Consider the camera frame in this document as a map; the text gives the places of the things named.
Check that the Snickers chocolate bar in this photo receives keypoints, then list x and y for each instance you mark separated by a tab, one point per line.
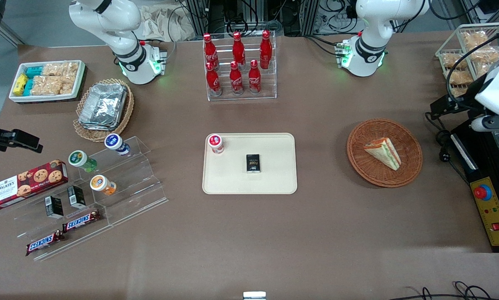
44	243
81	221

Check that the crumpled beige cloth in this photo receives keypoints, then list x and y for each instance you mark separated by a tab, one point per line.
161	25

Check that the blue lid yogurt cup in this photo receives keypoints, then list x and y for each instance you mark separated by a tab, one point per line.
114	142

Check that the orange lid yogurt cup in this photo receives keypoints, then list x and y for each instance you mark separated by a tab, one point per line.
99	183

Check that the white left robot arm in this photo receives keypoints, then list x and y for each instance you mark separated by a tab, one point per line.
370	25

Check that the clear acrylic bottle rack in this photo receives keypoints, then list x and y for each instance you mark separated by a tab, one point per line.
270	83

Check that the silver foil container stack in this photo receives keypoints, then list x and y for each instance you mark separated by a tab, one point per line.
103	106

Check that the triangular sandwich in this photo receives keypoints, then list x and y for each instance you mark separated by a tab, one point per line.
383	152

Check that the beige plastic serving tray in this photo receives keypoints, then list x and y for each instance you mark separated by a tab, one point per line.
232	179

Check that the oval tan wicker basket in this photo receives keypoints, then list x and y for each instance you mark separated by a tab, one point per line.
125	116

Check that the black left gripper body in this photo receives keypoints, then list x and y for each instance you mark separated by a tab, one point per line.
468	94

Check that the small black box white label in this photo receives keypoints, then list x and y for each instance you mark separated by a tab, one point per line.
76	197
54	207

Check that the red cola bottle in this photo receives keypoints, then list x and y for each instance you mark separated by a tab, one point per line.
210	50
213	81
236	81
254	80
238	50
266	50

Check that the small white device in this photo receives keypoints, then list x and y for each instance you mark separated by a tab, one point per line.
254	296

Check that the green lid yogurt cup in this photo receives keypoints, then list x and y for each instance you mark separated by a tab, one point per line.
78	159

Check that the small black box gold print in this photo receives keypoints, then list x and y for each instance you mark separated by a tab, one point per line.
253	163

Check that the clear rice cracker pack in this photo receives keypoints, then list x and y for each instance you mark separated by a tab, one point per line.
67	85
70	68
52	69
46	85

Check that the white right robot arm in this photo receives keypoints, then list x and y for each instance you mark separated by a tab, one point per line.
128	37

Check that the clear acrylic step stand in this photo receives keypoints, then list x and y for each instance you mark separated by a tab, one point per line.
141	183

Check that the red Walkers cookie box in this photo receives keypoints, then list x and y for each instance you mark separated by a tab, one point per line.
28	185

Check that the black machine with yellow panel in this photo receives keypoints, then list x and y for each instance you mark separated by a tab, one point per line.
491	208

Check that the white rectangular snack tray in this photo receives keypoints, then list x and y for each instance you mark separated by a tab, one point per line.
41	98

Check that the round brown wicker basket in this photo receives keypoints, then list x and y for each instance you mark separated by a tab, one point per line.
366	166

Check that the yellow snack pack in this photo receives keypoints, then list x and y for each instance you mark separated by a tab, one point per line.
20	84

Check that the aluminium frame rack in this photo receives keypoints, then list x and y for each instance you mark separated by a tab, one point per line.
199	16

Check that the teal snack pack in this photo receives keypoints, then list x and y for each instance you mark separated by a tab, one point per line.
29	86
34	72

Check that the red lid yogurt cup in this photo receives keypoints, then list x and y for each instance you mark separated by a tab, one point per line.
216	142

